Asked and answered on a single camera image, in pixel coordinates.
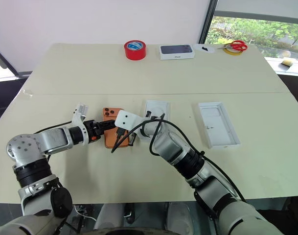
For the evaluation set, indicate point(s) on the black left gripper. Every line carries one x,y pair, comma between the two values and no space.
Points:
93,131

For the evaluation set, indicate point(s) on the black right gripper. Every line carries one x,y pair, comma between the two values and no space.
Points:
121,134

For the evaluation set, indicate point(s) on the orange smartphone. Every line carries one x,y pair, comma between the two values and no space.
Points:
110,137

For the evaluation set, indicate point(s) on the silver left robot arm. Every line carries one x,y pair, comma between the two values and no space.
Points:
53,140

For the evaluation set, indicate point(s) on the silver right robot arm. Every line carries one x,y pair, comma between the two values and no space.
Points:
170,147

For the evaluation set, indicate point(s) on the white phone box base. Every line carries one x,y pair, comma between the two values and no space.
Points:
158,107

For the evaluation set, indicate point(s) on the white phone box lid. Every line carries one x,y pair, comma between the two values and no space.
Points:
218,124

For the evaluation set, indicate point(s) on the sealed white phone box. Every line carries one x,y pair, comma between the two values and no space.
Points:
176,52

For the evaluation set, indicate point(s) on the red tape roll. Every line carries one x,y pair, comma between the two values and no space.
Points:
135,52

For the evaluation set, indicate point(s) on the clear tape scrap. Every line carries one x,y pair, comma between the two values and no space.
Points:
26,92

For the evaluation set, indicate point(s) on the white card with black piece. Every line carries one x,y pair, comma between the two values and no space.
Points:
202,48

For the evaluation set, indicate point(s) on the black slanted bar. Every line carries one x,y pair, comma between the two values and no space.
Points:
3,60

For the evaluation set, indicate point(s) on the yellow tape roll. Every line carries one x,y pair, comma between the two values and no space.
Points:
233,52

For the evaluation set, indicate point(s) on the yellow sponge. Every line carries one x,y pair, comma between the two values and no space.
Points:
287,62

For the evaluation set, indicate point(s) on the grey roller blind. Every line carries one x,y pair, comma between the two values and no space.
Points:
261,8

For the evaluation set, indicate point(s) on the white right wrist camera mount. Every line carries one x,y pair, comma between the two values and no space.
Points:
129,120

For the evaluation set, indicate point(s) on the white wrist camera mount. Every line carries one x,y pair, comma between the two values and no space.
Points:
78,117
129,120

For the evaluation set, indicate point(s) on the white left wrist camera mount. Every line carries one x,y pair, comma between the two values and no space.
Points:
78,117

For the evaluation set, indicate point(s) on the black window frame post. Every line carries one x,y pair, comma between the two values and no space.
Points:
207,22

